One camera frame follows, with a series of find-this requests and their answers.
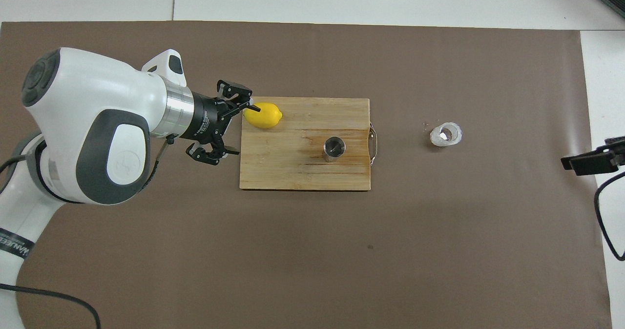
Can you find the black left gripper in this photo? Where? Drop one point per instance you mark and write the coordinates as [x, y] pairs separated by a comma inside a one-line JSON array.
[[205, 116]]

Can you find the steel double jigger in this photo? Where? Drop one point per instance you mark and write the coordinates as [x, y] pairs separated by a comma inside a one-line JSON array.
[[334, 147]]

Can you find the clear plastic cup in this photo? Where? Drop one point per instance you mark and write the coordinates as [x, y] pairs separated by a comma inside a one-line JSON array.
[[445, 134]]

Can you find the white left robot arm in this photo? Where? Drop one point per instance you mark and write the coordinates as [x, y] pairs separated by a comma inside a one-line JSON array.
[[97, 94]]

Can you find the yellow lemon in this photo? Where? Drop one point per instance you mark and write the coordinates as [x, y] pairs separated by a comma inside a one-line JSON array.
[[266, 116]]

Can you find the wooden cutting board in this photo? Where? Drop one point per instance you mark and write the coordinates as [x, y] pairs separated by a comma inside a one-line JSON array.
[[293, 173]]

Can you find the brown table mat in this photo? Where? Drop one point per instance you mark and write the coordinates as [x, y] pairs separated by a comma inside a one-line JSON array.
[[312, 260]]

